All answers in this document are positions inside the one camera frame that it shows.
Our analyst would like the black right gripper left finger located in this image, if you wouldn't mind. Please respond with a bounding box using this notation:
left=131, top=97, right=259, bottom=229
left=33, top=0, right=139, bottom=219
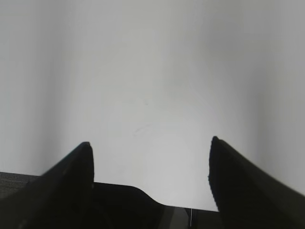
left=0, top=142, right=94, bottom=229

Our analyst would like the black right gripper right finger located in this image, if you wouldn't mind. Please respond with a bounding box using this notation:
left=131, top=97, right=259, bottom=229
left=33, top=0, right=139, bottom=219
left=208, top=136, right=305, bottom=229

